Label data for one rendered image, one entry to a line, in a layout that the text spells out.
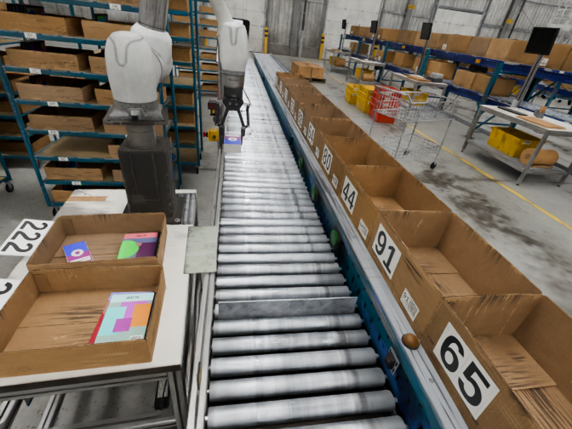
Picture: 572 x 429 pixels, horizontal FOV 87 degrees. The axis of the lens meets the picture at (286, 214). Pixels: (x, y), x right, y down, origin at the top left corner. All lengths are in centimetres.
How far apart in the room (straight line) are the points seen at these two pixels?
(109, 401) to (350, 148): 176
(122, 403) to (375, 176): 158
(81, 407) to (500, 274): 178
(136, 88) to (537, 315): 141
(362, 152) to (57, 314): 158
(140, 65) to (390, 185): 115
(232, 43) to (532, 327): 126
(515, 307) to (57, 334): 124
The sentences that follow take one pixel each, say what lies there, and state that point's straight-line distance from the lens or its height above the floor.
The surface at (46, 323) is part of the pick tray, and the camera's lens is 115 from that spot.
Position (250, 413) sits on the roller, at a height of 75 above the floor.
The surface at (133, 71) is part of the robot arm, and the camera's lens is 128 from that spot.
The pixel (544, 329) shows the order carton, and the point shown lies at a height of 97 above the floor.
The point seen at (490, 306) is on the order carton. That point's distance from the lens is 96.
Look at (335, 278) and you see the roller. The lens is 122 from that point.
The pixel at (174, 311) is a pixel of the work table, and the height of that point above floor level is 75.
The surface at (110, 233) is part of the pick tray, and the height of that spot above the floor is 76.
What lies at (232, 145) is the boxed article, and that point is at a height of 111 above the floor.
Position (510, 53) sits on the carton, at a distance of 758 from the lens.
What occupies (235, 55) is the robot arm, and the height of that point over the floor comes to 144.
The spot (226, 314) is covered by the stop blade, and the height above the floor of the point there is 75.
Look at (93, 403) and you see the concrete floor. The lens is 186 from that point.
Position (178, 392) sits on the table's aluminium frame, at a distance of 111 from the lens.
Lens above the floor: 156
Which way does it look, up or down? 32 degrees down
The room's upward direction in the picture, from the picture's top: 7 degrees clockwise
